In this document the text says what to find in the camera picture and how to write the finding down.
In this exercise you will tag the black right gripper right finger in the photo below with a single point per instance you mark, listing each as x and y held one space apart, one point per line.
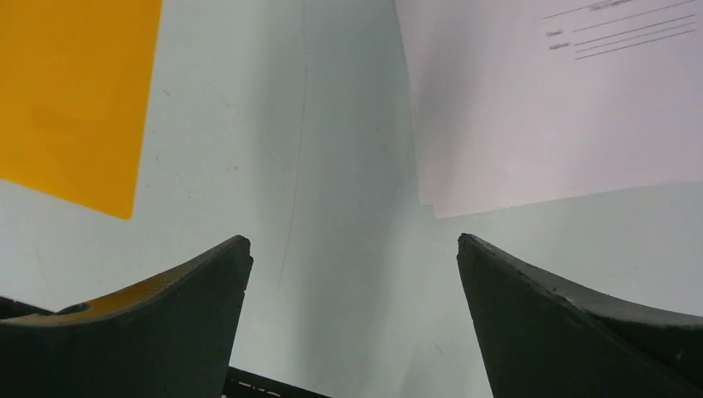
541 335

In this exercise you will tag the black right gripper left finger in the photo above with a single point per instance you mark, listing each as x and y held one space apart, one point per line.
170 335

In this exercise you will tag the yellow plastic folder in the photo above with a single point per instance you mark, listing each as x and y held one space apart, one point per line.
75 82

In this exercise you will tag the white printed paper sheets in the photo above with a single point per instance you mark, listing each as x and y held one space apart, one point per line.
522 102

